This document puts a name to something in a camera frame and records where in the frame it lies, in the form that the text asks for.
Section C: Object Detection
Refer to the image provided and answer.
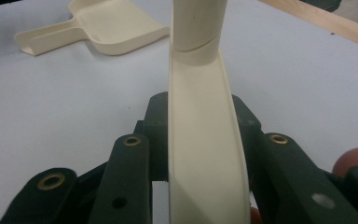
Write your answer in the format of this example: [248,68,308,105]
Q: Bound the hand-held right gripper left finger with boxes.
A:
[133,91,171,182]

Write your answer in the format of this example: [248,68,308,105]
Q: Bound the cream brush with red tip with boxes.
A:
[167,0,252,224]

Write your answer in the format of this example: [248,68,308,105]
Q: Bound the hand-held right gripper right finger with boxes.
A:
[231,94,266,188]

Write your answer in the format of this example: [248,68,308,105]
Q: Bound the cream plastic dustpan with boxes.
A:
[13,0,172,57]

